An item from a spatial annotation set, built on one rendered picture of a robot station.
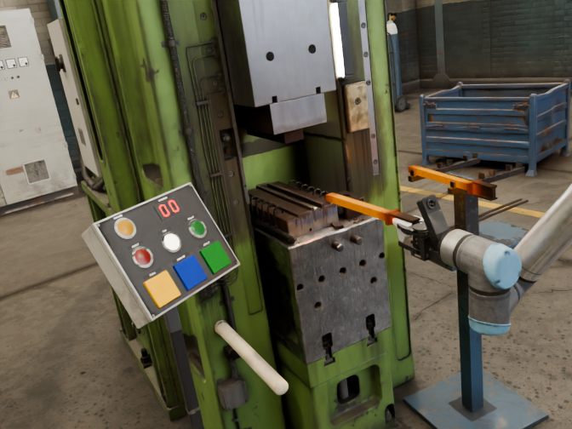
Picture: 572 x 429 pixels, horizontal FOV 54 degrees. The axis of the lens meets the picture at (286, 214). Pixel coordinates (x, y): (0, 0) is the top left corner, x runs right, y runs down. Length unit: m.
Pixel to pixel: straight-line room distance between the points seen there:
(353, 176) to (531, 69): 8.12
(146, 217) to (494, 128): 4.37
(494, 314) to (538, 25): 8.79
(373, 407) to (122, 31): 1.67
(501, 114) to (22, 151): 5.00
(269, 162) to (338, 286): 0.65
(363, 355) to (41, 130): 5.37
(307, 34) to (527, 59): 8.44
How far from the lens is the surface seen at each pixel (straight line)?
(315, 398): 2.11
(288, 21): 1.77
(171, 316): 1.65
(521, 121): 5.39
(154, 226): 1.51
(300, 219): 1.86
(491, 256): 1.27
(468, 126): 5.61
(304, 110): 1.80
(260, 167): 2.29
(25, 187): 6.90
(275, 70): 1.74
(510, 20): 10.21
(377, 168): 2.18
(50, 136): 6.91
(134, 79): 2.12
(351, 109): 2.05
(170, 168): 1.79
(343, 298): 1.98
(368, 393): 2.32
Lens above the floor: 1.60
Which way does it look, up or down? 19 degrees down
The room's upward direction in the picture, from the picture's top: 8 degrees counter-clockwise
